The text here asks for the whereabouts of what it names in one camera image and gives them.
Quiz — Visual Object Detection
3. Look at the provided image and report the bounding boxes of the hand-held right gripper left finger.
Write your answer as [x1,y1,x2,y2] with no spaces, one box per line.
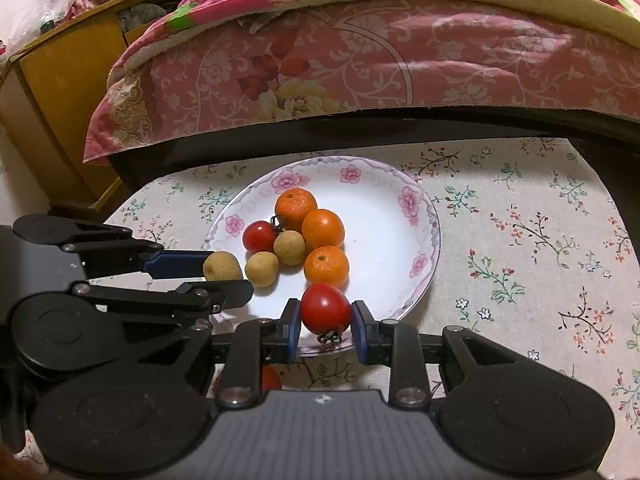
[165,299,302,409]

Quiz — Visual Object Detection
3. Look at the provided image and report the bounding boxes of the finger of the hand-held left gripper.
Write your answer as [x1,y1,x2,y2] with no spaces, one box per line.
[70,280,255,356]
[12,214,216,281]

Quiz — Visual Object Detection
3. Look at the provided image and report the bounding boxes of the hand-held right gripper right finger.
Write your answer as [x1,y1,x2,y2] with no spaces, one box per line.
[350,300,521,409]

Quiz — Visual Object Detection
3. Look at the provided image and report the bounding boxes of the tan longan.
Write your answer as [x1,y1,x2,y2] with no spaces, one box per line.
[202,251,244,282]
[273,230,307,266]
[244,251,280,288]

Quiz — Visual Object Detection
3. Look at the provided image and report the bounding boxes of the small red tomato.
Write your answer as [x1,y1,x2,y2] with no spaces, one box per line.
[242,215,285,254]

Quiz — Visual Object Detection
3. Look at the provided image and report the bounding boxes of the orange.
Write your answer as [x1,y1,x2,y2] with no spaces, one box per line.
[274,188,319,233]
[301,209,346,251]
[304,245,350,288]

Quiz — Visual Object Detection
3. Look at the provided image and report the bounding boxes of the white pink-flowered plate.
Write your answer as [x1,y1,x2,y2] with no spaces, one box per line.
[202,156,442,358]

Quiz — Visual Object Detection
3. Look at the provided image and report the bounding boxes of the floral tablecloth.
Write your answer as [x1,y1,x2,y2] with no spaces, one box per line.
[15,137,640,480]

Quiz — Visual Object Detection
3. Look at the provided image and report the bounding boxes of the wooden cabinet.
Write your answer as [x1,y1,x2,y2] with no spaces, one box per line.
[0,0,226,211]

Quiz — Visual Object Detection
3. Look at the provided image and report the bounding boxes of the grey cloth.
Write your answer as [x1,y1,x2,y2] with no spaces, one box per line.
[116,4,176,31]

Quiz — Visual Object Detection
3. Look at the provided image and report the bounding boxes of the pink floral bedsheet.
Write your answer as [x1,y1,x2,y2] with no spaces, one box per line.
[82,0,640,163]

